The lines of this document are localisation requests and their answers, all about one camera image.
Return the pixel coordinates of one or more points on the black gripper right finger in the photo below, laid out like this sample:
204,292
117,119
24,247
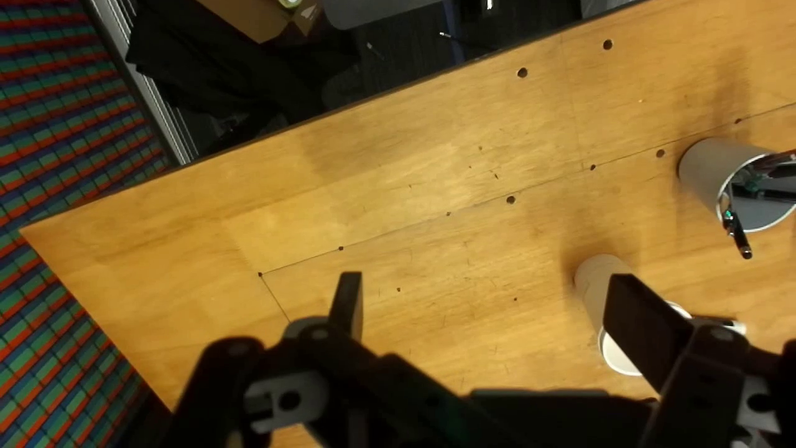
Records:
715,387

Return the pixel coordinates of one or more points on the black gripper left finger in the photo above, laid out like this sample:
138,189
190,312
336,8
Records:
325,379

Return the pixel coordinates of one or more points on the white foam cup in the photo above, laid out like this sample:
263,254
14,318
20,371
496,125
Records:
590,282

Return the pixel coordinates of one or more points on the white cup holding pens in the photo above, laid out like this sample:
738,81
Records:
713,168

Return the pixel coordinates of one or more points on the black pens in cup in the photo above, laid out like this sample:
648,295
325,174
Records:
756,185

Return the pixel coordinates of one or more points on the cardboard box on floor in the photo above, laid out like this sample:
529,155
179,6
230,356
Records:
264,21

